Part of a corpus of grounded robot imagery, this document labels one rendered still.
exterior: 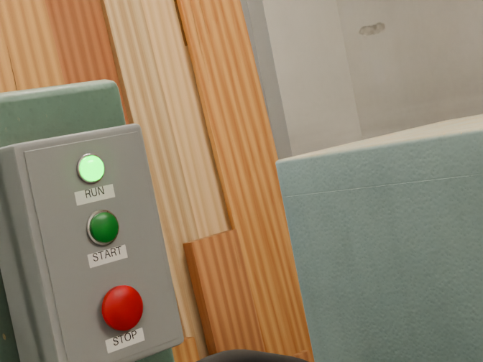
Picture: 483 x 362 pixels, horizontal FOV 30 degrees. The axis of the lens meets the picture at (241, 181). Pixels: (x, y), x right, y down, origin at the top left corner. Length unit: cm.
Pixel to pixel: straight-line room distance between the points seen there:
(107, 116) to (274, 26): 217
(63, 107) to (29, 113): 3
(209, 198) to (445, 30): 93
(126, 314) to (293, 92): 228
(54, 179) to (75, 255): 5
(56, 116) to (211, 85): 178
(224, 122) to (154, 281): 182
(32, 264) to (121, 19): 176
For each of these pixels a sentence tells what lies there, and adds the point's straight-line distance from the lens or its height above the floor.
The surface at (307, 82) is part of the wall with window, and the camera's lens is 290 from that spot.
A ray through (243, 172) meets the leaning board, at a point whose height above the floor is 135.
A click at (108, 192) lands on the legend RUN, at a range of 61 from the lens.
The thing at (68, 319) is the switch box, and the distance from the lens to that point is 59.
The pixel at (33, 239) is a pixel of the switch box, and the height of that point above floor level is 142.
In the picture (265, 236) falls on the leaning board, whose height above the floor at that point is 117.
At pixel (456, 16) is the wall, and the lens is 281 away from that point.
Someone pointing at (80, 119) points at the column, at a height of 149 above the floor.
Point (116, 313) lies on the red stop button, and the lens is 60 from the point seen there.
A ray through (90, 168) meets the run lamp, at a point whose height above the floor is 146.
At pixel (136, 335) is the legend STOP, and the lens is 62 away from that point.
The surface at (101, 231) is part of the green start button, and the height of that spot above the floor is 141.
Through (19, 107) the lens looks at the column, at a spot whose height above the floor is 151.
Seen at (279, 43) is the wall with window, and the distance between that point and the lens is 284.
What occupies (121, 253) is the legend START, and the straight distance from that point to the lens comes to 61.
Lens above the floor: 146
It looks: 3 degrees down
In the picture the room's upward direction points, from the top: 11 degrees counter-clockwise
